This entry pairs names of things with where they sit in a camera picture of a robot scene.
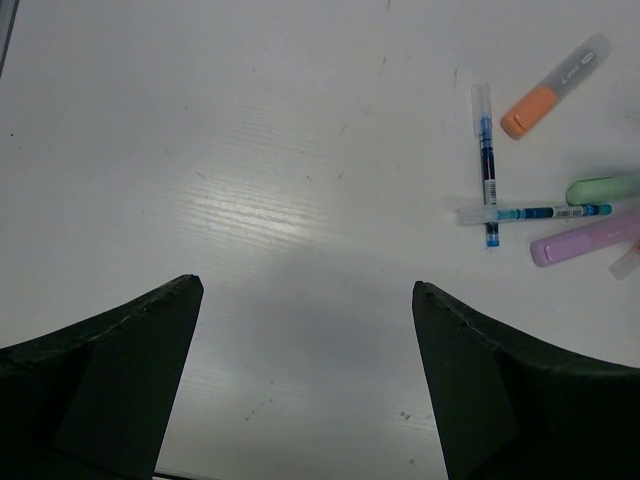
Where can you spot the dark blue pen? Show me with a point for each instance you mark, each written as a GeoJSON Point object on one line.
{"type": "Point", "coordinates": [483, 131]}

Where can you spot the green highlighter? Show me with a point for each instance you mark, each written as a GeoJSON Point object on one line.
{"type": "Point", "coordinates": [603, 189]}

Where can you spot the orange highlighter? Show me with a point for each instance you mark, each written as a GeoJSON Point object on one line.
{"type": "Point", "coordinates": [578, 66]}

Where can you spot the teal blue pen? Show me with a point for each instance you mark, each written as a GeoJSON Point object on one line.
{"type": "Point", "coordinates": [490, 214]}

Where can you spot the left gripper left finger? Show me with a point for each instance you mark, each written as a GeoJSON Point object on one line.
{"type": "Point", "coordinates": [93, 400]}

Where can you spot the red pen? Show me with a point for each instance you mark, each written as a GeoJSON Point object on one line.
{"type": "Point", "coordinates": [627, 264]}

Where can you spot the aluminium rail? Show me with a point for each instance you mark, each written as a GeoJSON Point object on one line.
{"type": "Point", "coordinates": [8, 12]}

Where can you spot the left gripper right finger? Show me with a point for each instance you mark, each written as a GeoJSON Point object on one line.
{"type": "Point", "coordinates": [508, 405]}

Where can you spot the purple highlighter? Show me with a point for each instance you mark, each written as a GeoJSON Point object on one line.
{"type": "Point", "coordinates": [586, 239]}

